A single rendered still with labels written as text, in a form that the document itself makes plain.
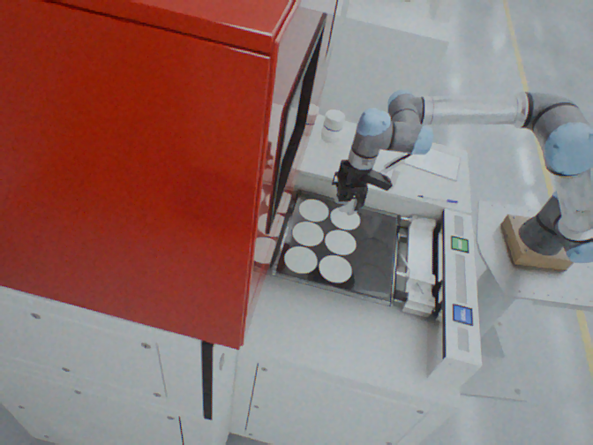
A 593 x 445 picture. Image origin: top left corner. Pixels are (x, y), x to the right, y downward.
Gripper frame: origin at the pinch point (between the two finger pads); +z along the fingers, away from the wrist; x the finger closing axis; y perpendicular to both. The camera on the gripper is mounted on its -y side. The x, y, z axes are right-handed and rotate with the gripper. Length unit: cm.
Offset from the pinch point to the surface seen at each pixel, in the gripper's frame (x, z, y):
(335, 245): 3.8, 11.5, 3.7
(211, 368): 47, -11, 48
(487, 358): 17, 100, -91
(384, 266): 13.6, 11.5, -9.2
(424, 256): 10.6, 13.6, -25.6
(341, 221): -6.0, 11.6, -1.5
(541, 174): -106, 102, -210
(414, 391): 50, 20, -7
